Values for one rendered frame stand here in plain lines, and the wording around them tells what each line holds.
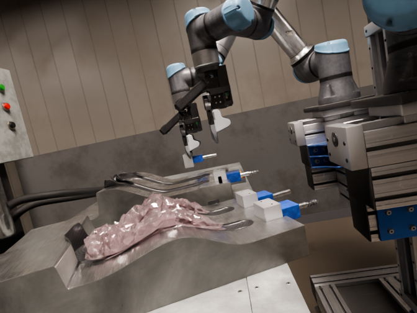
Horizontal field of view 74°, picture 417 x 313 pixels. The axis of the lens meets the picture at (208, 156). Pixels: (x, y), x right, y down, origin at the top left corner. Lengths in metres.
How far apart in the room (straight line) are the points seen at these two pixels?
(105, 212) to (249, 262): 0.48
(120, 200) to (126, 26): 2.16
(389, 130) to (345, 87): 0.52
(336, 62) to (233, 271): 0.88
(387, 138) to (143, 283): 0.52
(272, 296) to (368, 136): 0.36
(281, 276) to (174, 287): 0.17
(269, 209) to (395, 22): 0.37
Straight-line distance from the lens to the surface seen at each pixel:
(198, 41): 0.80
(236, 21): 0.74
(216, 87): 0.80
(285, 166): 2.55
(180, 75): 1.09
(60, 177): 3.05
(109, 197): 0.82
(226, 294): 0.46
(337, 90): 1.14
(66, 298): 0.47
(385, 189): 0.66
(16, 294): 0.48
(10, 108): 1.48
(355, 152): 0.62
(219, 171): 0.79
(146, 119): 2.62
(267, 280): 0.48
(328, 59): 1.16
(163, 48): 2.65
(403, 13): 0.57
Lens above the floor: 1.05
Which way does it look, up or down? 7 degrees down
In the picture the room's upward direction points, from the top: 12 degrees counter-clockwise
